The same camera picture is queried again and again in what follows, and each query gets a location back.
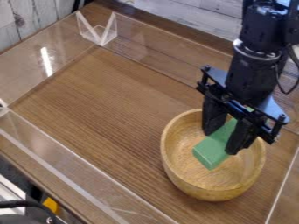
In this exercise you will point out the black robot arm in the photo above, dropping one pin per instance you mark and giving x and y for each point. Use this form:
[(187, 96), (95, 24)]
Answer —
[(270, 26)]

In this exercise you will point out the yellow and black device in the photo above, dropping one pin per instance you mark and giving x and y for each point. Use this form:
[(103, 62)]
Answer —
[(57, 209)]

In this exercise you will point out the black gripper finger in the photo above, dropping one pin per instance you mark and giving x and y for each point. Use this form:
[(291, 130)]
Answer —
[(243, 135), (214, 115)]

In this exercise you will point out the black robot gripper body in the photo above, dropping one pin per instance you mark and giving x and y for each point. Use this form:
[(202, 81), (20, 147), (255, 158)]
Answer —
[(244, 87)]

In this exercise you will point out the brown wooden bowl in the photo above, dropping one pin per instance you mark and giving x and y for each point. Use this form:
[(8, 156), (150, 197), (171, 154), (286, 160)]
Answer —
[(226, 181)]

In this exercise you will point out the clear acrylic corner bracket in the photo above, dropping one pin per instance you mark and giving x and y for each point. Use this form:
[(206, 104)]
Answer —
[(100, 35)]

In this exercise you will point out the clear acrylic front wall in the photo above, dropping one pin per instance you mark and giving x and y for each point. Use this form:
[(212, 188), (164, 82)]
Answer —
[(98, 199)]

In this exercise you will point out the green rectangular block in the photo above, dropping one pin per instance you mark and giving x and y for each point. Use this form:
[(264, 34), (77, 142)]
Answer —
[(210, 149)]

